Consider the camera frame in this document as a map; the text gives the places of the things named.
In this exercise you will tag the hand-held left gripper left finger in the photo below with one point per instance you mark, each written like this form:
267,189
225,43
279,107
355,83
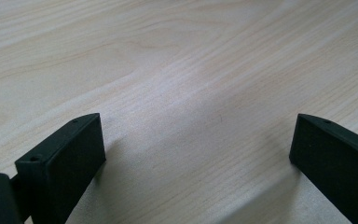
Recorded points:
63,168

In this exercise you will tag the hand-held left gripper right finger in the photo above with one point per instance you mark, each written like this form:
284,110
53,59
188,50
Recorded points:
338,168

